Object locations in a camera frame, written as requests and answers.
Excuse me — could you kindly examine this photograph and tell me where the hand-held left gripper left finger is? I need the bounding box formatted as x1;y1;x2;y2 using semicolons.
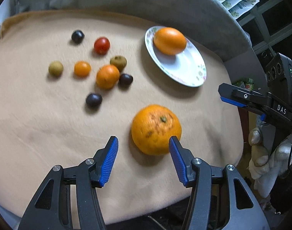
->
18;136;119;230

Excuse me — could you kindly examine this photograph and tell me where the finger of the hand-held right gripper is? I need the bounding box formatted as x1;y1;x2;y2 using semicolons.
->
218;83;272;113
247;107;268;122

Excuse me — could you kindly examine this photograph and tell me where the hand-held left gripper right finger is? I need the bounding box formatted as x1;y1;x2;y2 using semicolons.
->
169;136;271;230

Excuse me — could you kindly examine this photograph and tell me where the large rough mandarin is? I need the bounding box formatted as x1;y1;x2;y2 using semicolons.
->
131;104;182;156

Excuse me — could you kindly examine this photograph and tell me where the white floral plate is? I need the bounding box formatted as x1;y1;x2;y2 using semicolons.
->
144;25;207;88

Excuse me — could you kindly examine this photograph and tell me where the medium orange mandarin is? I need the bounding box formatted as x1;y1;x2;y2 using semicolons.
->
96;65;120;90

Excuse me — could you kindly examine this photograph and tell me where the brown green kiwi berry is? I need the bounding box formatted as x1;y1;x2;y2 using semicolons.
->
109;56;127;72

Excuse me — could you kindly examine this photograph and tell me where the red tomato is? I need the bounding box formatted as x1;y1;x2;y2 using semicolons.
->
94;37;111;55

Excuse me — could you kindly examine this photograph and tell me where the person's right hand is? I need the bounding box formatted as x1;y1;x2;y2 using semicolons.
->
248;126;292;198

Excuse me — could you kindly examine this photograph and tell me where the green printed packet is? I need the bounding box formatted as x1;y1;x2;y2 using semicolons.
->
234;78;255;92

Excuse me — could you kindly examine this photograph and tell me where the tan blanket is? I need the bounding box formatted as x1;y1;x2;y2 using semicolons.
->
0;10;248;226

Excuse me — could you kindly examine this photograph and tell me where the smooth oval orange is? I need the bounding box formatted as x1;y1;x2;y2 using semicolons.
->
153;27;187;55

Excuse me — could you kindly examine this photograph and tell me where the small orange cherry tomato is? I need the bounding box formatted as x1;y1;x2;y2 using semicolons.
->
74;61;92;77

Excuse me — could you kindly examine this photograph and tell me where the grey blanket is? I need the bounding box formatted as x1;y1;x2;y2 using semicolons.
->
16;0;253;63

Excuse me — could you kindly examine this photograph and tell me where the white window frame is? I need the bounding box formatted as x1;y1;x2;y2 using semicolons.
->
239;0;292;53

